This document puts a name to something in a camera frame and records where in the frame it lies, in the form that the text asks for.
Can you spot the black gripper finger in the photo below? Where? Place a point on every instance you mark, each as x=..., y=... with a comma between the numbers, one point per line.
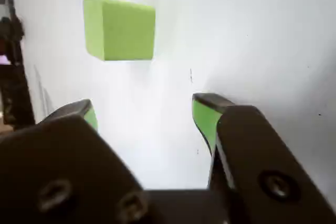
x=52, y=161
x=252, y=155

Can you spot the black stand frame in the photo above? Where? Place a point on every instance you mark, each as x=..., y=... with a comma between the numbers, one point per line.
x=14, y=82

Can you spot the green lego block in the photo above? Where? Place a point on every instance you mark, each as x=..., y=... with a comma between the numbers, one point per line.
x=123, y=30

